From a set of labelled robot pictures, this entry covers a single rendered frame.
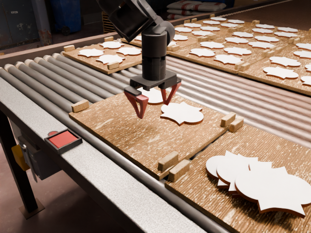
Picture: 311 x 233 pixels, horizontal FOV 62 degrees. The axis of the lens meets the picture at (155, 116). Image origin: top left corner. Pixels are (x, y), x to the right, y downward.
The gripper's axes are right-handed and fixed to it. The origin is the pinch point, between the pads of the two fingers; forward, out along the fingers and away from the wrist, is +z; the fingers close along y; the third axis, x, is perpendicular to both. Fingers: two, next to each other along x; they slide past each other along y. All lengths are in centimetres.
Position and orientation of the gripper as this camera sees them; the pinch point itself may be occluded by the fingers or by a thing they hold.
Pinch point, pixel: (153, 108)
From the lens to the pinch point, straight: 67.8
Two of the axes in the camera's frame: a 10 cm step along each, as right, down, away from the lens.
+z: -0.1, 8.5, 5.3
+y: -6.9, 3.8, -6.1
